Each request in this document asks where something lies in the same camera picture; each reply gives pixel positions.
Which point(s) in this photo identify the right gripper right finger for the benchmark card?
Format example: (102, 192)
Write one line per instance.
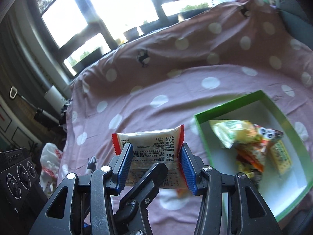
(248, 212)

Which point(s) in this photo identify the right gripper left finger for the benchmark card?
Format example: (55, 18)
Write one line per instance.
(82, 204)

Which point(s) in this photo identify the yellow black snack packet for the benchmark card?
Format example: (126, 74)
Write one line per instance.
(253, 174)

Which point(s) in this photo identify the panda face snack packet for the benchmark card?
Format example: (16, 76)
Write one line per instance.
(255, 153)

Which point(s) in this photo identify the orange yellow chips packet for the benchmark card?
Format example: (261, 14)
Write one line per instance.
(280, 158)

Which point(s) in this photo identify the red edged white snack packet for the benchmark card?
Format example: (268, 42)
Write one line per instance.
(156, 146)

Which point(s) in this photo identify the light green rice cracker packet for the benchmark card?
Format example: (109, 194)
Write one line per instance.
(231, 132)

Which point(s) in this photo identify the green cardboard box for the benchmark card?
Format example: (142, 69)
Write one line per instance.
(286, 194)

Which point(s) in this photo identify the white plastic shopping bag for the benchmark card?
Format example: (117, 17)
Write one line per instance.
(50, 163)

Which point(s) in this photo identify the pink polka dot sheet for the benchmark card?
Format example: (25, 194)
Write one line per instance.
(162, 80)

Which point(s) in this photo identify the dark windowsill planter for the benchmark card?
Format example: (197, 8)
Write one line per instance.
(89, 60)

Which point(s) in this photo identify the dark framed window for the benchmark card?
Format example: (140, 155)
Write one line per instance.
(72, 29)

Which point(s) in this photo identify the grey sofa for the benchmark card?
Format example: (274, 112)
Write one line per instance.
(295, 21)

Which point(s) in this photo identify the black stereo camera box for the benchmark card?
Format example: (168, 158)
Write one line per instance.
(18, 175)

